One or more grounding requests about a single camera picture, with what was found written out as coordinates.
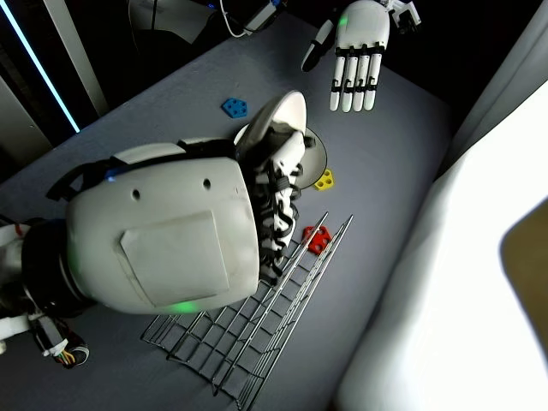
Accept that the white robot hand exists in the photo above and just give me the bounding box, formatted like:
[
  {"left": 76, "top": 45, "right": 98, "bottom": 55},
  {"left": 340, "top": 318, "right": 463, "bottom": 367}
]
[
  {"left": 301, "top": 0, "right": 391, "bottom": 114},
  {"left": 45, "top": 123, "right": 316, "bottom": 318}
]

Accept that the white plate with leaf print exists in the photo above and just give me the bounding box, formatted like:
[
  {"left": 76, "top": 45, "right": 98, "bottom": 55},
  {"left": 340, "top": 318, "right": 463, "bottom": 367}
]
[{"left": 232, "top": 89, "right": 329, "bottom": 192}]

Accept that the white USB adapter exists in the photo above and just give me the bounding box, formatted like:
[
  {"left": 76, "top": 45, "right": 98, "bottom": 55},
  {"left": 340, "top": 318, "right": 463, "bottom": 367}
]
[{"left": 243, "top": 0, "right": 284, "bottom": 33}]

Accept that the red pentagon block with holes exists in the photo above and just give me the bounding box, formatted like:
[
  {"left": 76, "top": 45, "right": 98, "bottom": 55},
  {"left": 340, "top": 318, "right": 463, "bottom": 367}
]
[{"left": 301, "top": 225, "right": 333, "bottom": 256}]

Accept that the blue pentagon block with holes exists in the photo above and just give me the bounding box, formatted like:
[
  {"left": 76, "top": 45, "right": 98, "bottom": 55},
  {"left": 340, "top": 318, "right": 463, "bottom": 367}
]
[{"left": 220, "top": 97, "right": 250, "bottom": 120}]

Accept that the grey table cloth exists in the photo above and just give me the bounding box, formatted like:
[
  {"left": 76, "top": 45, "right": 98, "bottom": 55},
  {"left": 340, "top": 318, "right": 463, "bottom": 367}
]
[{"left": 0, "top": 16, "right": 455, "bottom": 411}]

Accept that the yellow pentagon block with holes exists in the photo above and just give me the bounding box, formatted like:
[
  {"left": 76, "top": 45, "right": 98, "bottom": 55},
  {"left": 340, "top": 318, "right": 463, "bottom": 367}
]
[{"left": 313, "top": 169, "right": 336, "bottom": 192}]

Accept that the cyan light strip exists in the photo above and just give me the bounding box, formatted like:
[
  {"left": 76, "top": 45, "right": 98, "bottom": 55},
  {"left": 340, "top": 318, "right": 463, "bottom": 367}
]
[{"left": 0, "top": 0, "right": 81, "bottom": 134}]

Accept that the white backdrop sheet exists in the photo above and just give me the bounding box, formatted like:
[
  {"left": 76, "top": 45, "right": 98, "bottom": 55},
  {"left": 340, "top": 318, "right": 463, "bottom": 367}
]
[{"left": 333, "top": 0, "right": 548, "bottom": 411}]

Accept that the silver wire dish rack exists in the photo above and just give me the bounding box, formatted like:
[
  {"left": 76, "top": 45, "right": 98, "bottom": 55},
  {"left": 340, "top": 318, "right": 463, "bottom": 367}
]
[{"left": 140, "top": 211, "right": 354, "bottom": 411}]

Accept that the white cable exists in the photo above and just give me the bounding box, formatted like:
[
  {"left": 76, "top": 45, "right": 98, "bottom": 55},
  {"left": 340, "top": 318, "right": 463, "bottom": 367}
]
[{"left": 219, "top": 0, "right": 254, "bottom": 39}]

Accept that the white frame post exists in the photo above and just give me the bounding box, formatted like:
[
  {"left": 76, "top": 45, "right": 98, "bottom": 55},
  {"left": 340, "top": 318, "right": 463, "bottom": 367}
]
[{"left": 42, "top": 0, "right": 110, "bottom": 117}]

